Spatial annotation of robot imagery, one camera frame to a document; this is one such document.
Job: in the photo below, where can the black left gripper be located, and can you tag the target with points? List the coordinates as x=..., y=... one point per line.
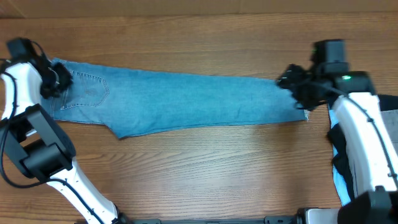
x=65, y=81

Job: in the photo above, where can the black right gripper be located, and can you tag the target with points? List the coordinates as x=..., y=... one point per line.
x=294, y=83

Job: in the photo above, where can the light blue denim jeans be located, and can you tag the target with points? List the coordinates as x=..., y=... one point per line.
x=139, y=102

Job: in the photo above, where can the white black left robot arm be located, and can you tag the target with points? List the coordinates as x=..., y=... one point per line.
x=38, y=147

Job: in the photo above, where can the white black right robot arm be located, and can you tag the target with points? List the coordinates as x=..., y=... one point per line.
x=371, y=154

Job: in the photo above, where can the black garment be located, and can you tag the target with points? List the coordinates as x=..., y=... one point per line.
x=386, y=103

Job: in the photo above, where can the brown cardboard back panel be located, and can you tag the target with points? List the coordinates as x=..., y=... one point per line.
x=28, y=9

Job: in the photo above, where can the grey trousers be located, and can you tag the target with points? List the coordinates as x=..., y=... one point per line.
x=390, y=119

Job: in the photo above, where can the light blue shirt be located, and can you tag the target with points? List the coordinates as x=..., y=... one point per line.
x=342, y=176

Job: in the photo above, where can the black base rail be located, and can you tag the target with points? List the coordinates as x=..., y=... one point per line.
x=290, y=219

